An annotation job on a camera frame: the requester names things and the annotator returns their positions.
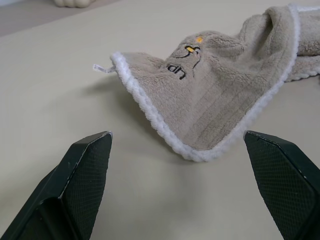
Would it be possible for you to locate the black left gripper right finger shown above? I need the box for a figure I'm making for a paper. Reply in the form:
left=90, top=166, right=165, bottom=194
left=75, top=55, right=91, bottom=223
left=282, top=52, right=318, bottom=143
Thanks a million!
left=243, top=130, right=320, bottom=240

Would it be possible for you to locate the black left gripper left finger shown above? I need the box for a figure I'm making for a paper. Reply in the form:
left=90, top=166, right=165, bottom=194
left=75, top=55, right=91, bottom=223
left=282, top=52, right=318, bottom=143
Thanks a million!
left=0, top=130, right=113, bottom=240

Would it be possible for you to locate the beige towel with white trim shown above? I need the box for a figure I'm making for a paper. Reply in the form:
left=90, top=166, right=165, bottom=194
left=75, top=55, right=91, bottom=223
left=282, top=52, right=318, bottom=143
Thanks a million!
left=92, top=2, right=320, bottom=163

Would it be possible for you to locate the cream ribbed object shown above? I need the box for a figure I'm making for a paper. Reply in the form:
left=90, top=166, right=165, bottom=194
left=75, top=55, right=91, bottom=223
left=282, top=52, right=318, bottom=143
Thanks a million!
left=54, top=0, right=92, bottom=9

